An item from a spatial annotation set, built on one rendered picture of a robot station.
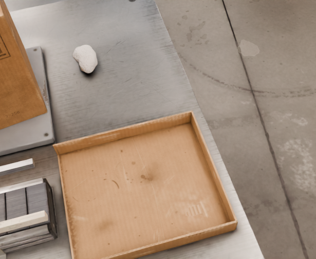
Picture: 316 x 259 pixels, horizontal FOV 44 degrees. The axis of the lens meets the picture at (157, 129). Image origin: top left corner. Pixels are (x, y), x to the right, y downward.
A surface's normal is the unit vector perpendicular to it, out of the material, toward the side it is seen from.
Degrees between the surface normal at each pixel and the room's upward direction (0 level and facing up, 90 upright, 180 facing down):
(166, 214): 0
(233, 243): 0
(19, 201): 0
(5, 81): 90
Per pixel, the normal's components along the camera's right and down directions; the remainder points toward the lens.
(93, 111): -0.05, -0.57
